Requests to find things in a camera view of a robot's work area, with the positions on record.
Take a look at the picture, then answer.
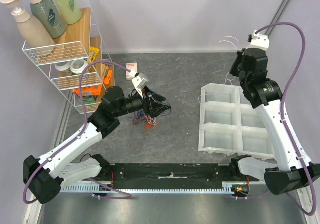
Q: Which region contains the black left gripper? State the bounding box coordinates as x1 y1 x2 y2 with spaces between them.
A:
114 86 172 119

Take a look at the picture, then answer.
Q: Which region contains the white thin cable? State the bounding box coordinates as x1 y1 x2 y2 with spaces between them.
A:
218 35 241 102

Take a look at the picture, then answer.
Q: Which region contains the multicolour cable pile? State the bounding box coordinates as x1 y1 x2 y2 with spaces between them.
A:
126 108 172 132

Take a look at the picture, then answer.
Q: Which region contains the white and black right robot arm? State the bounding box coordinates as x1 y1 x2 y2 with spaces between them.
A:
229 48 320 196

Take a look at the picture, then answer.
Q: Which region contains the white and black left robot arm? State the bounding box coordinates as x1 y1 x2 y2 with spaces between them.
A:
22 86 172 204

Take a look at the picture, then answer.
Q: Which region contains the white and red small box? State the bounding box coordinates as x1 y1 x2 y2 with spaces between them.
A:
125 62 138 81

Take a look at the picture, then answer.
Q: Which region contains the white compartment organizer tray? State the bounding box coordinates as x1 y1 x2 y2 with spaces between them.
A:
198 83 276 161

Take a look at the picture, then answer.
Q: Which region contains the orange box on shelf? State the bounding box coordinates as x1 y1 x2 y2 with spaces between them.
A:
102 64 113 85

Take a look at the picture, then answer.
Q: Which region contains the orange flat package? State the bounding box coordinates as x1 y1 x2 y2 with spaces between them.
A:
81 84 103 97

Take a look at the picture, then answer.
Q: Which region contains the green box on shelf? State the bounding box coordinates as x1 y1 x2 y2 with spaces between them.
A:
82 96 98 105

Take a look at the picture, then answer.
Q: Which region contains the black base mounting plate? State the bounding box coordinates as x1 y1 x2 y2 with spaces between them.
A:
80 162 261 185

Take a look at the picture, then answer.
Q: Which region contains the yellow snack packet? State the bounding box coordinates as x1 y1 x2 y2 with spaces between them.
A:
87 46 100 64

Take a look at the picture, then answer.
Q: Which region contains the beige pump bottle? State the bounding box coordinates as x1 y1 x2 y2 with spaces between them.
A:
0 0 55 57

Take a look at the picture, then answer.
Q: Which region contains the light green bottle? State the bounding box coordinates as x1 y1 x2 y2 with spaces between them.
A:
54 0 82 25

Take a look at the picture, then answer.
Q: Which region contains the dark green pump bottle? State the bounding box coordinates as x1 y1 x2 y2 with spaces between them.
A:
29 0 67 39

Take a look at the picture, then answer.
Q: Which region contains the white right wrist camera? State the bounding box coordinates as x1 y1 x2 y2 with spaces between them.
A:
247 32 270 51

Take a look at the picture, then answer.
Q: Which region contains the white wire shelf rack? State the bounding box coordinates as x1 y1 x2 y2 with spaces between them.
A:
22 0 115 114

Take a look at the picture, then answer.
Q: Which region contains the slotted white cable duct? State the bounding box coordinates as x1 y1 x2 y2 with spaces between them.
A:
60 181 246 195

